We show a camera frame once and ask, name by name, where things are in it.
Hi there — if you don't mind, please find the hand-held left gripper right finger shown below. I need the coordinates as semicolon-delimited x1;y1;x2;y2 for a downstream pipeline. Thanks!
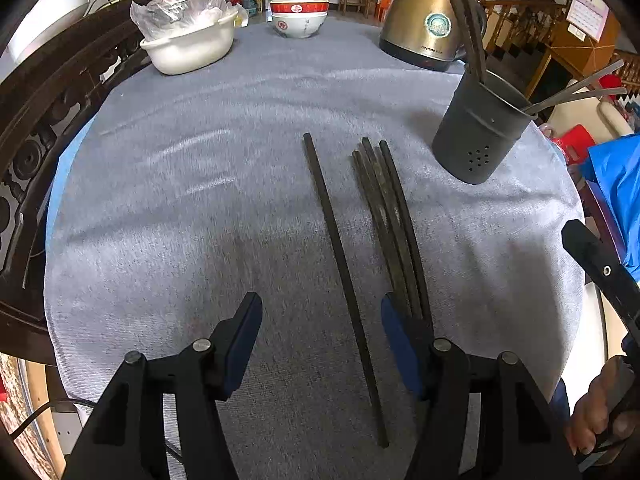
380;292;582;480

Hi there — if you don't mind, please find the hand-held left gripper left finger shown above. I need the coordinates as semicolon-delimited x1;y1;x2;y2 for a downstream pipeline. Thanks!
62;291;264;480

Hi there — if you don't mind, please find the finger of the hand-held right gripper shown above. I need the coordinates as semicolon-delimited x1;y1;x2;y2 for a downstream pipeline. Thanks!
561;219;640;334

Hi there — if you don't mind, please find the bundle of dark chopsticks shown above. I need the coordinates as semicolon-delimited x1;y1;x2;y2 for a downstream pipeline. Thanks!
361;136;423;318

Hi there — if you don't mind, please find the grey metal chopstick holder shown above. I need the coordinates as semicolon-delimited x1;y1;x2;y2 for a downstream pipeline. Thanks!
432;62;540;185

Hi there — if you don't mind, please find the person's right hand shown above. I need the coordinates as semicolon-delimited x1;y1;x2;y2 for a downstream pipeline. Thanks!
566;354;640;457

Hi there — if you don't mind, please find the blue jacket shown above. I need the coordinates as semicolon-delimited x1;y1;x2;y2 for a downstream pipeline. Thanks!
581;132;640;282

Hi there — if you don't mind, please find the cream sofa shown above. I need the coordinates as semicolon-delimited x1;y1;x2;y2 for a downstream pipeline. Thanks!
541;94;637;142

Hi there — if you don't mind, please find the white power strip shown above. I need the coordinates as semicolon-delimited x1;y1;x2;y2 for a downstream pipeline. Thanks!
51;399;84;462

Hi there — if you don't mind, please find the orange wooden pillar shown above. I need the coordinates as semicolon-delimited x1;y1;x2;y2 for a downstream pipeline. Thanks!
525;20;621;106

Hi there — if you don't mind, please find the light blue table cover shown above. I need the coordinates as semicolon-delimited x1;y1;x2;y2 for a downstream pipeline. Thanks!
46;110;587;246

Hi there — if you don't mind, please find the wooden stair railing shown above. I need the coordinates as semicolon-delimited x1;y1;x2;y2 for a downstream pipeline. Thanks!
481;0;568;61

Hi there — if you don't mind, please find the white plastic basin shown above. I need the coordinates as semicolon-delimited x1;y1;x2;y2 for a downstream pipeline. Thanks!
139;7;240;76

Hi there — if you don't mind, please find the carved dark wooden bench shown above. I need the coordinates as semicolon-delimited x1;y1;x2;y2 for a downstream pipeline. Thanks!
0;0;153;367

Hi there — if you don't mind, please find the brass electric kettle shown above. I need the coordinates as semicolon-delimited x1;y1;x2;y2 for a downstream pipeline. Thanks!
378;0;490;73

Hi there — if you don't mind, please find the white bowl red emblem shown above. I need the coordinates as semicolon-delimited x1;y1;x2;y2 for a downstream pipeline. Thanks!
272;12;329;40

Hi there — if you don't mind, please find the clear plastic bag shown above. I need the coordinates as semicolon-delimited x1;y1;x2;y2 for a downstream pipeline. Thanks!
130;0;229;42

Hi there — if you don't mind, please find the pink wall calendar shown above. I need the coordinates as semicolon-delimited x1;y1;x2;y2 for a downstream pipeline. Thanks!
566;0;611;44

